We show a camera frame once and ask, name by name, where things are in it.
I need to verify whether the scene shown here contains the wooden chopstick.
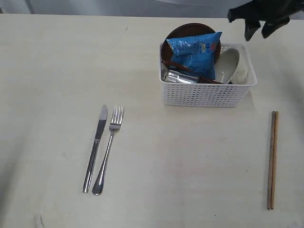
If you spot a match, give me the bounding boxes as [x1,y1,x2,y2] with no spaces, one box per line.
[270,111,279,209]
[267,111,276,210]

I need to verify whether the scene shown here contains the shiny metal tray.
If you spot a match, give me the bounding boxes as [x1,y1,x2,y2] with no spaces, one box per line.
[162,70,199,84]

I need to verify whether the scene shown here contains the speckled white bowl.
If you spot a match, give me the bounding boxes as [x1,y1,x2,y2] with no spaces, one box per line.
[214,47,248,85]

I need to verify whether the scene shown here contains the blue snack bag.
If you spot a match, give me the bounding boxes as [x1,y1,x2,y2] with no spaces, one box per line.
[166,31,222,80]

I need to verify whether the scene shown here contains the silver table knife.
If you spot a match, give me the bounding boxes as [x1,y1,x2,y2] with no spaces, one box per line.
[82,105,108,193]

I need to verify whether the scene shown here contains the silver fork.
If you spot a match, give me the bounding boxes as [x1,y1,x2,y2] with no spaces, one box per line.
[92,105,124,195]

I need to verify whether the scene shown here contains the brown round plate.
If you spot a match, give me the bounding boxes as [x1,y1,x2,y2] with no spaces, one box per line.
[160,23,215,61]

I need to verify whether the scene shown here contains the white perforated plastic basket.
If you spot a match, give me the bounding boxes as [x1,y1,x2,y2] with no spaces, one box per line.
[159,43,257,107]

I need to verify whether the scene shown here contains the brown wooden spoon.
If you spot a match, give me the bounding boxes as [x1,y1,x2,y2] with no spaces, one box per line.
[161,60,223,84]

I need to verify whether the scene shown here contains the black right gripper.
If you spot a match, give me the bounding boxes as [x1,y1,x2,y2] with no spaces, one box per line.
[227,0,304,41]

